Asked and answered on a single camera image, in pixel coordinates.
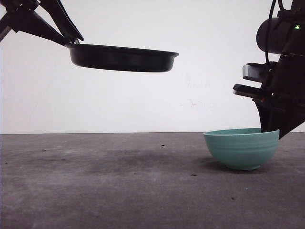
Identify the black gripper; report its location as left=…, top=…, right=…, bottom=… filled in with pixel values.
left=0, top=0, right=84, bottom=46
left=253, top=55, right=305, bottom=139

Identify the teal ceramic bowl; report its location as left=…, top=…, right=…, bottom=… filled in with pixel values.
left=203, top=128, right=280, bottom=170

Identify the black frying pan green handle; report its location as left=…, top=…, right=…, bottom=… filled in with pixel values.
left=65, top=43, right=179, bottom=73

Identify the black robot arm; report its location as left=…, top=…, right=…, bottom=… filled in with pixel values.
left=253, top=0, right=305, bottom=138

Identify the black wrist camera on gripper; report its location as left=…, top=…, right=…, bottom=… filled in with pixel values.
left=233, top=62, right=279, bottom=104

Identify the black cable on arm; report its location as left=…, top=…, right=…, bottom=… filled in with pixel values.
left=264, top=0, right=286, bottom=70

